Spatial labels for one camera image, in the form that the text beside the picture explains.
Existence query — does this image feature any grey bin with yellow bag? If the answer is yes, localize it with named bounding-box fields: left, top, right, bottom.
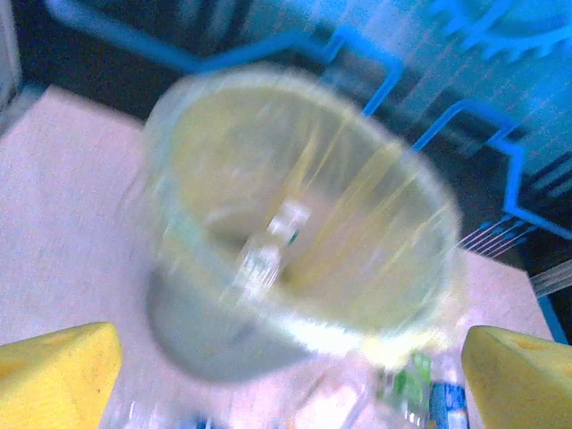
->
left=140, top=66, right=466, bottom=385

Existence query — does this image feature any clear bottle white label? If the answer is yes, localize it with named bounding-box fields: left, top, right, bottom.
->
left=227, top=198, right=314, bottom=305

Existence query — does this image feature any green label plastic bottle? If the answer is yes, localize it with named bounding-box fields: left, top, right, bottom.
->
left=374, top=352, right=434, bottom=425

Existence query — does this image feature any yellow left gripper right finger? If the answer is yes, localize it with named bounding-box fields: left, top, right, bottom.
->
left=461, top=324, right=572, bottom=429

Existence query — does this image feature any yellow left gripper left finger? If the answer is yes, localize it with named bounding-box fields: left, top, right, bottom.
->
left=0, top=322, right=124, bottom=429

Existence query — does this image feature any blue yellow label bottle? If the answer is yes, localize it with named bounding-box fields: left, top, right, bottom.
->
left=428, top=379, right=469, bottom=429

